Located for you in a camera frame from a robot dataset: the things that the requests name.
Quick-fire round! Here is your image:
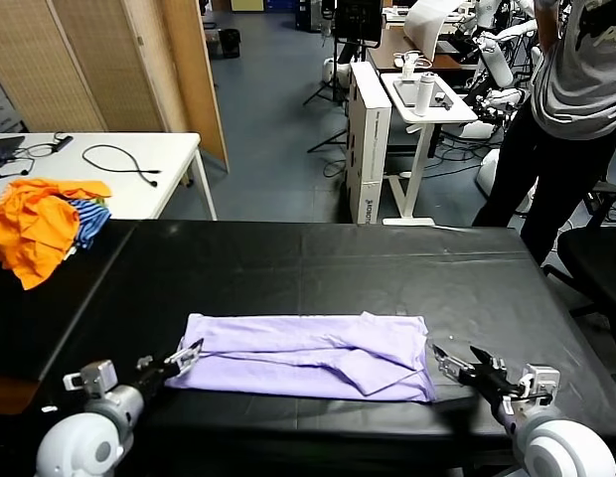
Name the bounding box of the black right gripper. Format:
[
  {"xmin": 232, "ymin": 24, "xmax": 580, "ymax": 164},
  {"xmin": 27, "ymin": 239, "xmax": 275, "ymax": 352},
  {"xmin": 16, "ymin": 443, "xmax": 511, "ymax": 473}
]
[{"xmin": 430, "ymin": 343, "xmax": 526, "ymax": 412}]

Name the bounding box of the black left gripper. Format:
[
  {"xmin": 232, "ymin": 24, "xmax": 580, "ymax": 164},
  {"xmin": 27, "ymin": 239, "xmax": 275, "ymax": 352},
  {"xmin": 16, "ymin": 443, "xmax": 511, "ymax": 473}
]
[{"xmin": 133, "ymin": 337, "xmax": 206, "ymax": 398}]

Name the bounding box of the lavender printed t-shirt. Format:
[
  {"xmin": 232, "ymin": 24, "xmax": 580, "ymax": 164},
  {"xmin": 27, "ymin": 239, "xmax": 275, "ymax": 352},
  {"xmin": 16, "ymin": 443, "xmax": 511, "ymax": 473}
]
[{"xmin": 164, "ymin": 311, "xmax": 437, "ymax": 403}]

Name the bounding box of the black plastic table cover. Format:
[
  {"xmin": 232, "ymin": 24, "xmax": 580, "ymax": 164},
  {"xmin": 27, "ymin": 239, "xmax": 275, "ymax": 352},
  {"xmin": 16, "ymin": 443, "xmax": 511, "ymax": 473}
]
[{"xmin": 37, "ymin": 220, "xmax": 616, "ymax": 463}]

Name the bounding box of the black topped wooden side table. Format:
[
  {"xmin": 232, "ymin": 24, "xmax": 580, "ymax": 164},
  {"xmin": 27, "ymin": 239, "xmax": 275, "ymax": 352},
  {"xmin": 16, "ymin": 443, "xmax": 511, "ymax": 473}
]
[{"xmin": 0, "ymin": 220, "xmax": 139, "ymax": 414}]

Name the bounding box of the blue striped garment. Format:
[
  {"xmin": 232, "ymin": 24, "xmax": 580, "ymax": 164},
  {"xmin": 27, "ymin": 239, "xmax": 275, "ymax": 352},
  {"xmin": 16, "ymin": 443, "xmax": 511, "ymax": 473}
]
[{"xmin": 64, "ymin": 198, "xmax": 112, "ymax": 251}]

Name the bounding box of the black office chair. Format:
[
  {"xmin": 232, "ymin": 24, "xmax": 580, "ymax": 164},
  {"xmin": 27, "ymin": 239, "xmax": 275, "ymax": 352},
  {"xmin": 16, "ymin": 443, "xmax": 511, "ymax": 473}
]
[{"xmin": 541, "ymin": 179, "xmax": 616, "ymax": 384}]

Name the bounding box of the white table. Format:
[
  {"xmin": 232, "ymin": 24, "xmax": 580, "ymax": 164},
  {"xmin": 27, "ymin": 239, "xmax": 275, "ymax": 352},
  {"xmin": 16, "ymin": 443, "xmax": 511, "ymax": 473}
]
[{"xmin": 0, "ymin": 130, "xmax": 219, "ymax": 222}]

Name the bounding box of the orange garment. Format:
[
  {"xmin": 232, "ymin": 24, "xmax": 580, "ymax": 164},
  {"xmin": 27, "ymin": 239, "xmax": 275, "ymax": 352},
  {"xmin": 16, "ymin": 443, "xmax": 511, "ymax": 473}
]
[{"xmin": 0, "ymin": 177, "xmax": 113, "ymax": 291}]

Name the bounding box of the person in grey shirt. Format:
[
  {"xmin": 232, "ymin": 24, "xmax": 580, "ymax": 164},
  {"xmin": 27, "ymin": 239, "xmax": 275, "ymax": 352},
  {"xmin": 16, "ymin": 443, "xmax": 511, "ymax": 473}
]
[{"xmin": 471, "ymin": 0, "xmax": 616, "ymax": 264}]

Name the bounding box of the tall white cardboard box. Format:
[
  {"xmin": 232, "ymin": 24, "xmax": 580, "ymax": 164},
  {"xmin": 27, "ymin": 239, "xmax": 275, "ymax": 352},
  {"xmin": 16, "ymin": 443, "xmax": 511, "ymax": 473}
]
[{"xmin": 345, "ymin": 60, "xmax": 392, "ymax": 225}]

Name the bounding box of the white standing desk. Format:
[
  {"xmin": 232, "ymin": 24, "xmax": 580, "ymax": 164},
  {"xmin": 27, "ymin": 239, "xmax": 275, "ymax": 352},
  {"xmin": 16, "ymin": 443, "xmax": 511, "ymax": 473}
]
[{"xmin": 380, "ymin": 71, "xmax": 480, "ymax": 228}]

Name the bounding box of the dark laptop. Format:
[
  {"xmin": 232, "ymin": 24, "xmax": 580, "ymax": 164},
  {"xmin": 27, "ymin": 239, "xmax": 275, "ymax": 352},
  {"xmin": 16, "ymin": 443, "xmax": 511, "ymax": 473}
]
[{"xmin": 0, "ymin": 133, "xmax": 26, "ymax": 168}]

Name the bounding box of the white bottle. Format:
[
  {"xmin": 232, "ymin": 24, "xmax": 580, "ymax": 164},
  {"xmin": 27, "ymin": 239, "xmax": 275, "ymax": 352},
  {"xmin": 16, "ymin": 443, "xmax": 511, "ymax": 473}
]
[{"xmin": 412, "ymin": 71, "xmax": 437, "ymax": 117}]

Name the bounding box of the grey tablet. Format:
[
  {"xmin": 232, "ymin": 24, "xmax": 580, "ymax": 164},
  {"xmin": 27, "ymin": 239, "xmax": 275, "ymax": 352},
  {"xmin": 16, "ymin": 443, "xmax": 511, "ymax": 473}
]
[{"xmin": 391, "ymin": 78, "xmax": 454, "ymax": 108}]

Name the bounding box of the white humanoid robot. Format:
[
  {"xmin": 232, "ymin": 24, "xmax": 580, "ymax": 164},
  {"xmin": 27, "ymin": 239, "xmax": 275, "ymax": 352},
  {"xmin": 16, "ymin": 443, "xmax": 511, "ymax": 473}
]
[{"xmin": 456, "ymin": 0, "xmax": 545, "ymax": 140}]

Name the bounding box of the wooden partition screen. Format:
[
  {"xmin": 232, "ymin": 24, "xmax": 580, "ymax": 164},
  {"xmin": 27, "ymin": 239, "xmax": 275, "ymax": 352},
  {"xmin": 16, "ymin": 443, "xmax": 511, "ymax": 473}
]
[{"xmin": 0, "ymin": 0, "xmax": 231, "ymax": 174}]

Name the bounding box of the white headset on stand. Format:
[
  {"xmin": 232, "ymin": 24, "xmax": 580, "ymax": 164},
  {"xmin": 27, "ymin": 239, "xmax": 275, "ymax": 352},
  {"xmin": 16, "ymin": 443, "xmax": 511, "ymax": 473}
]
[{"xmin": 394, "ymin": 49, "xmax": 433, "ymax": 80}]

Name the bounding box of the black trash bin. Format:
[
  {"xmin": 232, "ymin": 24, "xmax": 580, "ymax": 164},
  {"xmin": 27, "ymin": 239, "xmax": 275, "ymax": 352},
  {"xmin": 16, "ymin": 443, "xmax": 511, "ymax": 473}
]
[{"xmin": 218, "ymin": 27, "xmax": 241, "ymax": 59}]

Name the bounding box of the white round device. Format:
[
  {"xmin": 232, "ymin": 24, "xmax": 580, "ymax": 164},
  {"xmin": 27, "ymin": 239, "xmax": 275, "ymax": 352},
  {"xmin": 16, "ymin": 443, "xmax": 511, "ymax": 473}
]
[{"xmin": 321, "ymin": 57, "xmax": 352, "ymax": 83}]

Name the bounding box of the brown desk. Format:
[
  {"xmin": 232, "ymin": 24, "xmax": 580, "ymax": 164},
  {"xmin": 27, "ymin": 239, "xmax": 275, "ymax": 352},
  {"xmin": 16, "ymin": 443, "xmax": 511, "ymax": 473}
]
[{"xmin": 366, "ymin": 24, "xmax": 481, "ymax": 73}]

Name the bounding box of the white curved sheet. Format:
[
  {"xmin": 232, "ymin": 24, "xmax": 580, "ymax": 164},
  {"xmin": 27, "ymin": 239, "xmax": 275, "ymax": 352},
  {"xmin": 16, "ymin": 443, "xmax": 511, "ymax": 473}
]
[{"xmin": 404, "ymin": 0, "xmax": 466, "ymax": 64}]

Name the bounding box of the black panel on tripod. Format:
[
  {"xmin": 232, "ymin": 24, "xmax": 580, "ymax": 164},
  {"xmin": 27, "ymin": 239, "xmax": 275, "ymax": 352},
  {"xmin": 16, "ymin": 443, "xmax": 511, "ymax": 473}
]
[{"xmin": 302, "ymin": 0, "xmax": 385, "ymax": 155}]

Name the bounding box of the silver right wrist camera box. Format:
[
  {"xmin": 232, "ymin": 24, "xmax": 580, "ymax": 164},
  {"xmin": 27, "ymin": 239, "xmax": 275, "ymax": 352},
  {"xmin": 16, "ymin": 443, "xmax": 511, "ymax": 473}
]
[{"xmin": 516, "ymin": 364, "xmax": 561, "ymax": 403}]

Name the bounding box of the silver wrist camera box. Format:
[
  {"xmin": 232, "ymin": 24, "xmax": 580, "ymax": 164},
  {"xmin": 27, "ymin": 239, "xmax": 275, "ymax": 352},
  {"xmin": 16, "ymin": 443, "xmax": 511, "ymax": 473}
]
[
  {"xmin": 516, "ymin": 364, "xmax": 561, "ymax": 403},
  {"xmin": 63, "ymin": 359, "xmax": 118, "ymax": 398}
]

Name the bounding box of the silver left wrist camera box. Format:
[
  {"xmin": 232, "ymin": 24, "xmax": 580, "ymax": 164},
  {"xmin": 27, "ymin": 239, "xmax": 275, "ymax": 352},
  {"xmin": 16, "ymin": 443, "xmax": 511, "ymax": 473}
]
[{"xmin": 63, "ymin": 359, "xmax": 118, "ymax": 398}]

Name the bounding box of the black looped cable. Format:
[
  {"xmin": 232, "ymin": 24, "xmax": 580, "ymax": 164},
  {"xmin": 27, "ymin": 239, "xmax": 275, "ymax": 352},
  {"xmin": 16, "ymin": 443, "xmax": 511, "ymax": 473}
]
[{"xmin": 81, "ymin": 143, "xmax": 162, "ymax": 188}]

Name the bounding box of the thin black cable with adapter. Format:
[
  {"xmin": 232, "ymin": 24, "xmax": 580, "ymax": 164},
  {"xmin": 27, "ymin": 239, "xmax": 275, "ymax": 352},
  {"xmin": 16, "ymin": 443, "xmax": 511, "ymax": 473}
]
[{"xmin": 0, "ymin": 130, "xmax": 75, "ymax": 182}]

